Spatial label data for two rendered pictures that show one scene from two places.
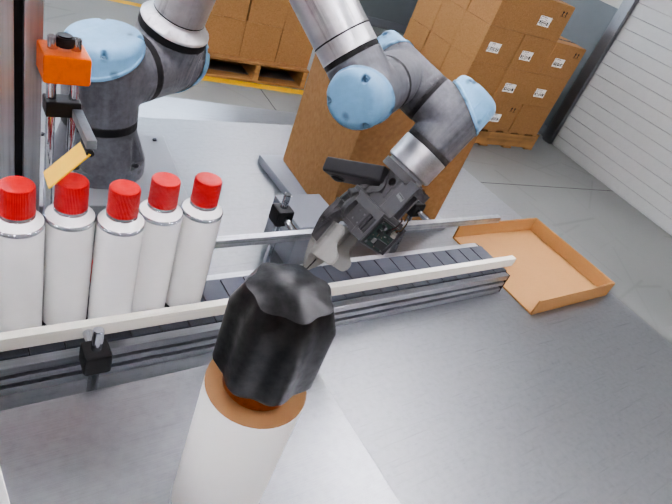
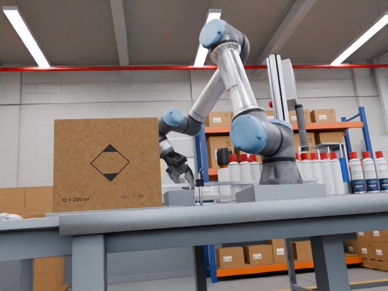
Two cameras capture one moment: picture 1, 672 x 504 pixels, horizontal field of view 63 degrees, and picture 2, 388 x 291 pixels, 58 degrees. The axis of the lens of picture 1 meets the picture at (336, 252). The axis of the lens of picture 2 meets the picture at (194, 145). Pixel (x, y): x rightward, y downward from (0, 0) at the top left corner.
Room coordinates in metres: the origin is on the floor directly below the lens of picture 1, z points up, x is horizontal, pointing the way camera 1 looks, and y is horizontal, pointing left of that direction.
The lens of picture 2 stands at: (1.99, 0.80, 0.79)
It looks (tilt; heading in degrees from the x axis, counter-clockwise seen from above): 13 degrees up; 210
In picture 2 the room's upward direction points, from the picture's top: 4 degrees counter-clockwise
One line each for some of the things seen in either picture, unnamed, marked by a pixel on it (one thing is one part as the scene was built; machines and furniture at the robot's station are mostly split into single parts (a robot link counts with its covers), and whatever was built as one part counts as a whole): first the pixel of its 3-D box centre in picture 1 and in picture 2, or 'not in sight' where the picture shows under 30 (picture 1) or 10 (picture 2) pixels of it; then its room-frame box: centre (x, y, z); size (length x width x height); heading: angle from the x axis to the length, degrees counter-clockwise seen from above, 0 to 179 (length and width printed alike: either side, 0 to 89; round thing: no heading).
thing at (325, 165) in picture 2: not in sight; (326, 174); (0.24, 0.50, 0.98); 0.05 x 0.05 x 0.20
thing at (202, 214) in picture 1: (194, 244); (234, 177); (0.57, 0.18, 0.98); 0.05 x 0.05 x 0.20
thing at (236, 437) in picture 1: (246, 411); (226, 176); (0.32, 0.02, 1.03); 0.09 x 0.09 x 0.30
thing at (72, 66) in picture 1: (63, 188); not in sight; (0.49, 0.31, 1.05); 0.10 x 0.04 x 0.33; 45
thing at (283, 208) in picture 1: (281, 243); (198, 194); (0.75, 0.09, 0.91); 0.07 x 0.03 x 0.17; 45
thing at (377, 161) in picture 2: not in sight; (382, 171); (0.01, 0.72, 0.98); 0.05 x 0.05 x 0.20
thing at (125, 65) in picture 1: (105, 71); (275, 141); (0.78, 0.44, 1.06); 0.13 x 0.12 x 0.14; 167
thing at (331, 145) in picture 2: not in sight; (327, 145); (0.09, 0.50, 1.14); 0.14 x 0.11 x 0.01; 135
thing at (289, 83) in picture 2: not in sight; (283, 86); (0.45, 0.41, 1.38); 0.17 x 0.10 x 0.19; 10
